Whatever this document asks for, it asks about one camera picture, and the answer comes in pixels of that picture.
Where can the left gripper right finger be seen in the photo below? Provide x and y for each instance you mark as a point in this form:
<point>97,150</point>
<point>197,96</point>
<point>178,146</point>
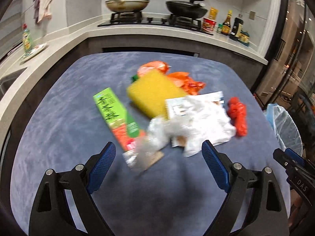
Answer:
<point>266,214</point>

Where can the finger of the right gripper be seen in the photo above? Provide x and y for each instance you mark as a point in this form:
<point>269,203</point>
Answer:
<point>285,161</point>
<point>294,156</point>

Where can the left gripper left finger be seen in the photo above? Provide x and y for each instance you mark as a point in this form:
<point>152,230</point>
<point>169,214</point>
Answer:
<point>50,214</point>

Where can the red plastic bag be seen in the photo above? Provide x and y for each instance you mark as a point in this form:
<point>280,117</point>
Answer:
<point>237,112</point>

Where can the white paper package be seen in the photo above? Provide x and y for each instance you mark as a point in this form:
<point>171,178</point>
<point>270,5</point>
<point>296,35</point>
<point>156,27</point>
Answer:
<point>207,118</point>

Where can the orange wrapper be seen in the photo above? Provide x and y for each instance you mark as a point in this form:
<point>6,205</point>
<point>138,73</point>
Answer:
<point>180,78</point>

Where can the green wasabi box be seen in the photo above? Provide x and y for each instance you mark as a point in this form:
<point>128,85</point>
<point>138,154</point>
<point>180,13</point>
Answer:
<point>120,122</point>

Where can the clear plastic wrap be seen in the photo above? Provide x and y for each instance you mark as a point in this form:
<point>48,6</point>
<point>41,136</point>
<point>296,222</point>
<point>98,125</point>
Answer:
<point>159,133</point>

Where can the yellow sponge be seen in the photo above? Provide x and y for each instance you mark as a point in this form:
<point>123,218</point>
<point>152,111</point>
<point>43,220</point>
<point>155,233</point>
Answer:
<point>150,92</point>

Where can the trash bin with plastic liner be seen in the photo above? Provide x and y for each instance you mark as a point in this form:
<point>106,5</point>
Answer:
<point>284,128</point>

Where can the glass sliding door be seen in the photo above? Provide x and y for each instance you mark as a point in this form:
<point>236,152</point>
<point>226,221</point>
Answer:
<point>288,78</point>

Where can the teal condiment jar rack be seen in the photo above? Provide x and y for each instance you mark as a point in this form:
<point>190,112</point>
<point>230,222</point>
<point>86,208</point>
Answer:
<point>244,38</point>

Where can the dark soy sauce bottle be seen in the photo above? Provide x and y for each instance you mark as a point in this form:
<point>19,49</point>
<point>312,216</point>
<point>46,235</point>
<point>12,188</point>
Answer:
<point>236,29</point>

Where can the brown sauce bottle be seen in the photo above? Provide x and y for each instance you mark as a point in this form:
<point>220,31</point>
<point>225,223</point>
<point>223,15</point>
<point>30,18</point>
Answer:
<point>226,25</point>

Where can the small green spice jar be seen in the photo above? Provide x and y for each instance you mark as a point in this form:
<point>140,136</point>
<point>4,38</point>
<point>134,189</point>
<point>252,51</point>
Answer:
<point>219,28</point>

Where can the red instant noodle cup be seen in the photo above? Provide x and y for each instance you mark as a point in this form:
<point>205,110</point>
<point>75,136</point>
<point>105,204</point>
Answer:
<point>208,25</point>

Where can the yellow seasoning packet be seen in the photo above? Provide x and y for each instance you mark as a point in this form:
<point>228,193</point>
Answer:
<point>213,13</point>

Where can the white plate on counter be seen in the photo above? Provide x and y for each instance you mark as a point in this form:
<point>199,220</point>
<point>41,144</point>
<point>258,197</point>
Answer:
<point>35,51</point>

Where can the black wok with lid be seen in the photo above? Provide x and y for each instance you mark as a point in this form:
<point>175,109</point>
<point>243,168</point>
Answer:
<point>193,9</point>

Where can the green dish soap bottle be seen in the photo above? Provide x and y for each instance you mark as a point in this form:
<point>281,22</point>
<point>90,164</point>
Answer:
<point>26,39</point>

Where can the black gas stove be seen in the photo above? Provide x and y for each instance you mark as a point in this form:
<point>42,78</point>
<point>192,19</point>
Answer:
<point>136,18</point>

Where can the beige wok with lid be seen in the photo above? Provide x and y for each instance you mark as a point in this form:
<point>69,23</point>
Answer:
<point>124,6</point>

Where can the hanging pink dish towel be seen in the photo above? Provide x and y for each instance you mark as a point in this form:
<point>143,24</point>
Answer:
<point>42,10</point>

